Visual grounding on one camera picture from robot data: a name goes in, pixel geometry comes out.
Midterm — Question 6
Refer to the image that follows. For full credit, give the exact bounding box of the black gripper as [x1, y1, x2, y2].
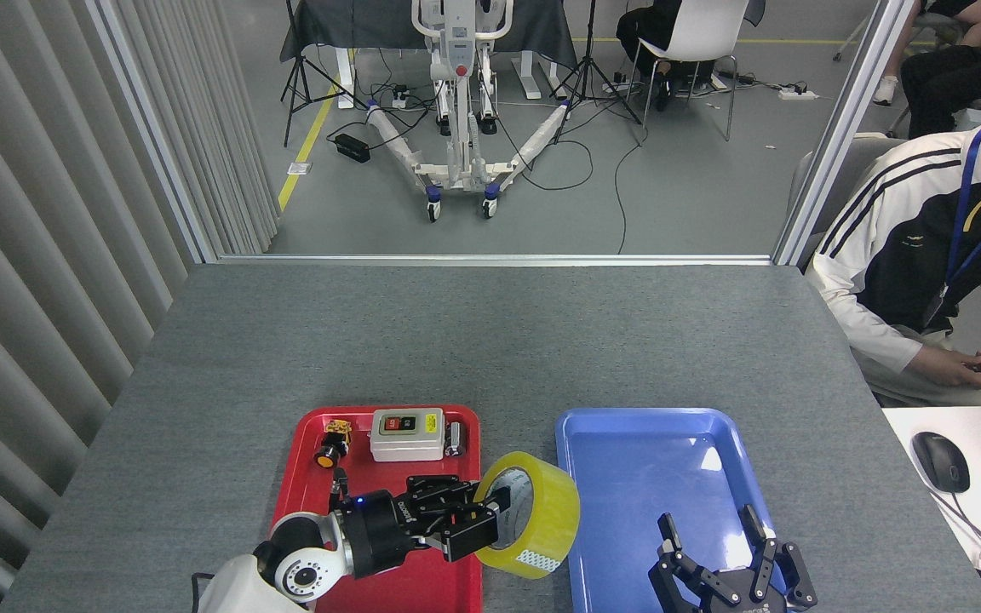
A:
[341, 475, 500, 580]
[648, 504, 818, 613]

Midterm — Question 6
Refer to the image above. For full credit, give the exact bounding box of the yellow tape roll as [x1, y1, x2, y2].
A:
[473, 451, 581, 580]

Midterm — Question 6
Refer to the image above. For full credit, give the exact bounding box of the person's right hand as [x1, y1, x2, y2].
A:
[909, 345, 981, 390]

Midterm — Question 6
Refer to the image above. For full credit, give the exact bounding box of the yellow push button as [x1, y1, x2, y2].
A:
[313, 419, 353, 470]

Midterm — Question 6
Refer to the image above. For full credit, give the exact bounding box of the blue plastic tray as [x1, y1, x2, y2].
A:
[555, 407, 798, 613]

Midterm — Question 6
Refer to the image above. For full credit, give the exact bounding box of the red plastic tray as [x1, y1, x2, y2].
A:
[254, 405, 484, 613]

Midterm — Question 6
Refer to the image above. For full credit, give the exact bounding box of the black computer mouse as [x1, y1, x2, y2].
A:
[911, 432, 972, 495]

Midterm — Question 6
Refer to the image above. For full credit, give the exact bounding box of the grey chair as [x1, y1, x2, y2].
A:
[787, 135, 913, 256]

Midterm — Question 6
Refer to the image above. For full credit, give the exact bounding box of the white stand on wheels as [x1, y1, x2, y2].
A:
[364, 0, 572, 224]

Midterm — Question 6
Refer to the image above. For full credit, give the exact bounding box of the black tripod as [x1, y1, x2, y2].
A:
[550, 0, 643, 144]
[280, 0, 368, 147]

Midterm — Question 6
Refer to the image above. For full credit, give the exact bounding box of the table with black cloth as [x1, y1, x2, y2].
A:
[279, 0, 578, 101]

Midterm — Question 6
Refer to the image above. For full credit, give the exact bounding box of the person on white chair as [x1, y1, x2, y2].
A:
[615, 0, 684, 112]

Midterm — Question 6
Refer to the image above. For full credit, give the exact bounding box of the person in black trousers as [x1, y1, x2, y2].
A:
[872, 0, 981, 141]

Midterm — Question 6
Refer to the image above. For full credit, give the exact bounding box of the white chair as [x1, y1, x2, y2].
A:
[627, 0, 751, 142]

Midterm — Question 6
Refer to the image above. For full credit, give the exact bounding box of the grey switch box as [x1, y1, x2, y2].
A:
[370, 408, 445, 462]

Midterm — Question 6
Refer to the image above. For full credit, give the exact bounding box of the black floor cable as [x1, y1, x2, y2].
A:
[614, 128, 649, 255]

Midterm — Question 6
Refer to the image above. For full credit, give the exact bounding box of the silver post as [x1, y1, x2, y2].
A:
[772, 0, 917, 266]

